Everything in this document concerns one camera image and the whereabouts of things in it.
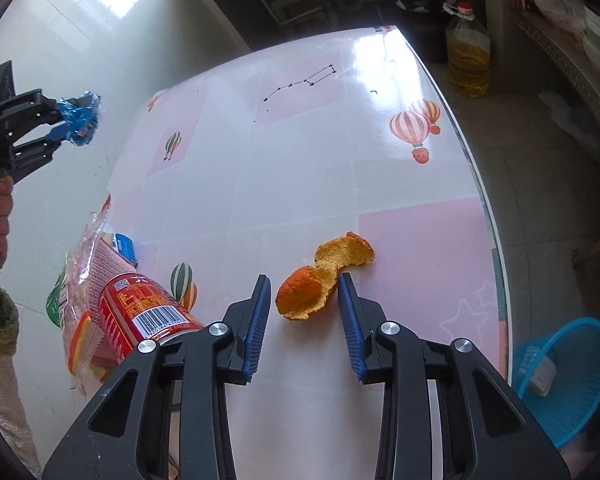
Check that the metal perforated shelf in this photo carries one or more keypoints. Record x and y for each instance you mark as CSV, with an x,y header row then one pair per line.
x,y
566,55

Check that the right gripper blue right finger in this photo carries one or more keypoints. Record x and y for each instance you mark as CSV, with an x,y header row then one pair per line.
x,y
360,320

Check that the finger of the left gripper afar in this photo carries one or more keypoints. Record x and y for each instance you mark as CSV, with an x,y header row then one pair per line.
x,y
30,156

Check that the red drink can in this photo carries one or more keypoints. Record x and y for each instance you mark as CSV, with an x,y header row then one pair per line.
x,y
132,308

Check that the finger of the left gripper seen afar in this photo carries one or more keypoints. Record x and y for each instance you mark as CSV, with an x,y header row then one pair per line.
x,y
31,109

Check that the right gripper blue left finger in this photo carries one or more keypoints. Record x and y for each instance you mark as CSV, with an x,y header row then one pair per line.
x,y
247,321

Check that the black trash bin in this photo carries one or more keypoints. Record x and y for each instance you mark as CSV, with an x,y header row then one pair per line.
x,y
423,23

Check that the blue plastic waste basket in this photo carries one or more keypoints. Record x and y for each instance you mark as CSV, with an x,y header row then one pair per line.
x,y
575,393

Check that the white plastic bag on shelf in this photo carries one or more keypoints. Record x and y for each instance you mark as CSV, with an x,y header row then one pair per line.
x,y
568,15

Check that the small white box in basket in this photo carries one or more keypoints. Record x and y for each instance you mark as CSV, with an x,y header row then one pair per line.
x,y
542,377

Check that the blue wrapper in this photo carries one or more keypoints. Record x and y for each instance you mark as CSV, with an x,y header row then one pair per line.
x,y
79,119

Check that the fuzzy green-cuffed left sleeve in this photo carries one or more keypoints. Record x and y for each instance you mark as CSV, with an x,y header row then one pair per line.
x,y
14,426

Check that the clear red snack bag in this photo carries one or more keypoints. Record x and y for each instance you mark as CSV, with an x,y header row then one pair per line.
x,y
88,267

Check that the orange peel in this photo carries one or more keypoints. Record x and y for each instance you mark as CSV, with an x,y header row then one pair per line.
x,y
309,289

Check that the yellow cooking oil bottle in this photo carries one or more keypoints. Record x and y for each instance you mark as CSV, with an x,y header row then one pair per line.
x,y
469,51

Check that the blue toothpaste box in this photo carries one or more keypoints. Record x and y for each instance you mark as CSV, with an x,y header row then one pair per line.
x,y
124,247

